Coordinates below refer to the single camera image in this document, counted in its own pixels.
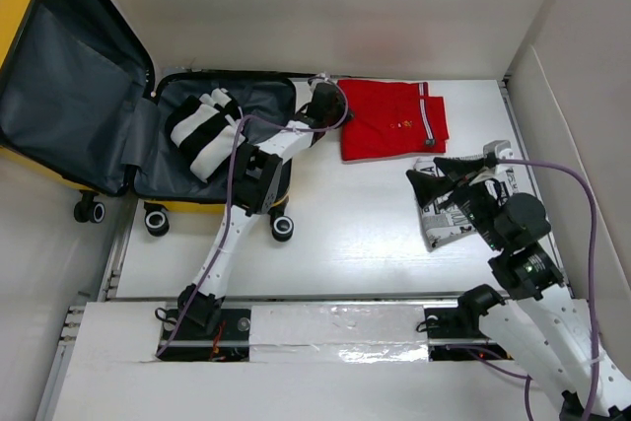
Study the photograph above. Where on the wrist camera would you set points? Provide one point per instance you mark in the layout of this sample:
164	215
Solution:
320	78
499	150

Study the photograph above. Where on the black and white striped garment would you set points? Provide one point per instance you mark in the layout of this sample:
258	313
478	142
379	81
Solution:
204	130

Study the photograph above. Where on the yellow cartoon suitcase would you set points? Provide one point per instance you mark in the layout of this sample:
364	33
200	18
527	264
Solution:
80	102

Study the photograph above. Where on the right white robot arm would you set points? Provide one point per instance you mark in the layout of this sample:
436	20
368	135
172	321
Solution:
532	316

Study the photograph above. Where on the red shirt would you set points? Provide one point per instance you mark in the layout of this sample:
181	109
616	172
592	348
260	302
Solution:
392	119

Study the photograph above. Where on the white foam cover panel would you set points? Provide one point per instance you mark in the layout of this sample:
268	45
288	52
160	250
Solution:
337	333

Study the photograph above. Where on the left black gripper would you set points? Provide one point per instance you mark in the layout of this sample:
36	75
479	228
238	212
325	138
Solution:
341	108

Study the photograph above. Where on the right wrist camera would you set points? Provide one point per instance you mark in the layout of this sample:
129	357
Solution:
499	150

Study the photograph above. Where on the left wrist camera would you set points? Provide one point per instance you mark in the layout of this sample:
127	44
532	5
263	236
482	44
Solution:
320	78

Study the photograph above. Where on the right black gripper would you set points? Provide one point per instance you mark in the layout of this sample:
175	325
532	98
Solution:
426	186

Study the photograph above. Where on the newspaper print cloth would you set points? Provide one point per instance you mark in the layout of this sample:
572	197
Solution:
442	227

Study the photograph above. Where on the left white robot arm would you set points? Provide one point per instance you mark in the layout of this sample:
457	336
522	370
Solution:
252	187

